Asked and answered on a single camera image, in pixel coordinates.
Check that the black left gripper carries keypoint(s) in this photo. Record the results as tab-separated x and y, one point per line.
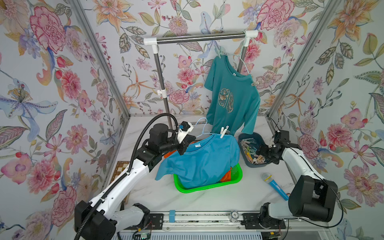
183	145

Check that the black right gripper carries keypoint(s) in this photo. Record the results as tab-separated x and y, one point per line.
270	151

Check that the light blue wire hanger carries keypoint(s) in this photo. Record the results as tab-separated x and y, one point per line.
201	126

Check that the blue garment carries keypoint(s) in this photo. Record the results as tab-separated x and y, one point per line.
225	147

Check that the orange garment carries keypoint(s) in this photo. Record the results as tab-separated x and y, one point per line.
195	170

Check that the teal embroidered t-shirt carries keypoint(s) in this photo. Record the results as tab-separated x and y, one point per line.
235	101

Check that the mint green clothespin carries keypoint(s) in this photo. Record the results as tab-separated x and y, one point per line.
219	52

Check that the mint green wire hanger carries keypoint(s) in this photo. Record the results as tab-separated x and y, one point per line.
243	53

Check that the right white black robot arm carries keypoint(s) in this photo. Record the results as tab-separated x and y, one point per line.
313	198

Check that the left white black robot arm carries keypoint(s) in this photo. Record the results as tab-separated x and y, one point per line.
100	218

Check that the blue toy microphone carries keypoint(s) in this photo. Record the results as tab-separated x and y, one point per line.
267	178

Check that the dark teal clothespin bin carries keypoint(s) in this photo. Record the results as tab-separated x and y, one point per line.
249	145

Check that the bright green plastic tray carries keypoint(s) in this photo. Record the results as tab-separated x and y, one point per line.
234	176

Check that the wooden chessboard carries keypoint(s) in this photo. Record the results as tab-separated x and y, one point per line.
119	167

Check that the metal clothes rack white joints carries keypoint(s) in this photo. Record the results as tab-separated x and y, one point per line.
197	43

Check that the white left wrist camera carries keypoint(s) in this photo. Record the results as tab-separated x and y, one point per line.
184	129

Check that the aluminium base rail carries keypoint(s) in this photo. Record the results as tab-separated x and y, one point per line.
227	225

